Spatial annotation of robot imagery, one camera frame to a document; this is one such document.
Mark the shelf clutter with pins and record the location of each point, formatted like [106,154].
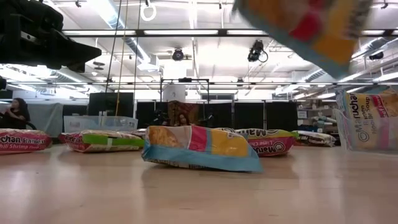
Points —
[320,119]

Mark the black disc fixture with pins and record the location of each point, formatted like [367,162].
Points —
[99,63]

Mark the grey cloth cover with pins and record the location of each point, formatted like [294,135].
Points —
[46,119]

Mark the lime chili shrimp ramen packet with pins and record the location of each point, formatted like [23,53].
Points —
[105,141]
[273,146]
[21,141]

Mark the overhead light bar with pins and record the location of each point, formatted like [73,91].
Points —
[180,32]

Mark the round black ceiling camera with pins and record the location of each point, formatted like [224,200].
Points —
[178,55]

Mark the black ceiling fixture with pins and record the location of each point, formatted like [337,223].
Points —
[376,56]

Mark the silver air duct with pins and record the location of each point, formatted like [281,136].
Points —
[109,15]

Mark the thin black horizontal bar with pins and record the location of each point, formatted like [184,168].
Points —
[140,83]

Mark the clear plastic bin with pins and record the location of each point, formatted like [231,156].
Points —
[93,124]
[340,130]

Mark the white dark ramen packet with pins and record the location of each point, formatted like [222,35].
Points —
[314,138]

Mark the black partition curtain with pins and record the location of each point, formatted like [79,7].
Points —
[248,115]

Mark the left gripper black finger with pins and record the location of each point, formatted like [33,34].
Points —
[77,53]

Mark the white cylinder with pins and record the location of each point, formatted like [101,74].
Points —
[174,93]

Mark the black frame stand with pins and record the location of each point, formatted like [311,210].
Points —
[185,80]

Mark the black monitor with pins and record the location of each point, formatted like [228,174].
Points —
[105,104]

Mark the blue yellow ramen packet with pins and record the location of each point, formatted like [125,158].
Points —
[326,31]
[199,149]
[363,109]

